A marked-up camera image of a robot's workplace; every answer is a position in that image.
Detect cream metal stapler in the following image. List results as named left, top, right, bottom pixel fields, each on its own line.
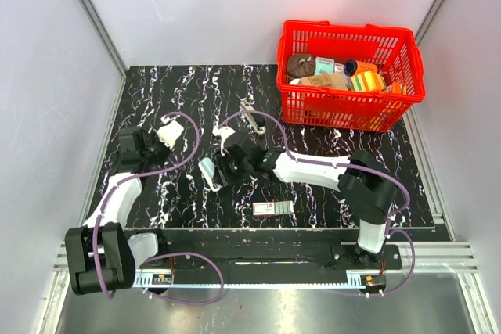
left=239, top=99, right=266, bottom=135

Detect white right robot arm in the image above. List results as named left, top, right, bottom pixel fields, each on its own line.
left=199, top=132, right=397, bottom=268

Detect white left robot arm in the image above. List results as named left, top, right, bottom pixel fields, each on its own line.
left=64, top=120, right=184, bottom=295

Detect red staple box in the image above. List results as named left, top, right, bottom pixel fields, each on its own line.
left=252, top=201, right=294, bottom=216

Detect black marble pattern mat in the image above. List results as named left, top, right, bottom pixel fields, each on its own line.
left=89, top=65, right=433, bottom=228

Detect brown round bun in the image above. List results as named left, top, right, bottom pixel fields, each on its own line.
left=287, top=53, right=316, bottom=78

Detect brown cardboard box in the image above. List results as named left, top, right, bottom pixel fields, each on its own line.
left=290, top=72, right=351, bottom=91

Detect teal white small box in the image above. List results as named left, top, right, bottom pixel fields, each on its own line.
left=314, top=56, right=335, bottom=75

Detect blue cap bottle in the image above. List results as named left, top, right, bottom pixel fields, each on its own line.
left=344, top=59, right=378, bottom=77

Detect green yellow striped box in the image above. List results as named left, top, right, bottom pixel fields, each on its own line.
left=351, top=71, right=387, bottom=92

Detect orange packet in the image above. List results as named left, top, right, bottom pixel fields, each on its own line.
left=384, top=81, right=407, bottom=95

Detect red plastic shopping basket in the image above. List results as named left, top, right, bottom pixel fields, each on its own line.
left=276, top=20, right=426, bottom=132

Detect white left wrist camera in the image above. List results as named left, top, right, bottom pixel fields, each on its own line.
left=156, top=120, right=184, bottom=150

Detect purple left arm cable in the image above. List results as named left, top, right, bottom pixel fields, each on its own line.
left=92, top=111, right=225, bottom=306

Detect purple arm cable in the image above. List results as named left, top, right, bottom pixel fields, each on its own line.
left=222, top=110, right=416, bottom=296
left=92, top=111, right=225, bottom=306

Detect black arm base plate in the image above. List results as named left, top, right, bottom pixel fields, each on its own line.
left=128, top=228, right=402, bottom=271

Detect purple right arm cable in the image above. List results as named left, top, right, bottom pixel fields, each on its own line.
left=222, top=110, right=416, bottom=296

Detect aluminium frame rail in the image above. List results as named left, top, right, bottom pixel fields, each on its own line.
left=50, top=242, right=481, bottom=290

